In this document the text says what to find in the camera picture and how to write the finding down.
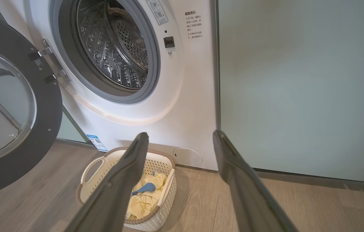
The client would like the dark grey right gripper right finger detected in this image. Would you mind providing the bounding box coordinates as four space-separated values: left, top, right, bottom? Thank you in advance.
213 130 298 232

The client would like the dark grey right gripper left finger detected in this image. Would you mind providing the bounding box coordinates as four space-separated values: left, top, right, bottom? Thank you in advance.
64 132 149 232

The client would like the blue garment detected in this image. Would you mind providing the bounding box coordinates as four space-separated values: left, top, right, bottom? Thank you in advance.
131 182 156 196

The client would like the dark grey round washer door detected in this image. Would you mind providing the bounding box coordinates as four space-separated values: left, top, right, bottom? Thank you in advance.
0 7 63 199

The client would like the white front-load washing machine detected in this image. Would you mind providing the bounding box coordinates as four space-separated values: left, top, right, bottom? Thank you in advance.
0 0 218 171

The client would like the stainless steel washing machine drum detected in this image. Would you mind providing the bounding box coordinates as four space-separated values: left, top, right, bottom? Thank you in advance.
76 0 149 90

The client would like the chrome door hinge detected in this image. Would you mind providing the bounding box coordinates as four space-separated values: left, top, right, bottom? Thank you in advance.
28 38 72 85

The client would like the blue white energy label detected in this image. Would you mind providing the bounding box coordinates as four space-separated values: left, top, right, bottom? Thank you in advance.
86 134 108 152

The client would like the cream perforated laundry basket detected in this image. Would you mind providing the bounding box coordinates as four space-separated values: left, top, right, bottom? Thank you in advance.
76 147 177 232

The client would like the dark cabinet plinth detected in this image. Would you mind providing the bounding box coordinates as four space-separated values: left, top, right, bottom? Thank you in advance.
253 168 364 195

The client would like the round white filter cover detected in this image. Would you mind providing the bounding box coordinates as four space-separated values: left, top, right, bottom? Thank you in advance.
173 147 203 167

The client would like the pale green wide cabinet panel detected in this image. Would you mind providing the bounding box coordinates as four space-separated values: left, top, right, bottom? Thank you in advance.
218 0 364 182

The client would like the grey warning icon sticker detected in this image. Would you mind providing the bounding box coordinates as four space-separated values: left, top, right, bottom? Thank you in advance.
146 0 169 25

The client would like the grey door seal ring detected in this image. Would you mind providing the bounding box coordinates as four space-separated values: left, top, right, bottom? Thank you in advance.
49 0 161 104

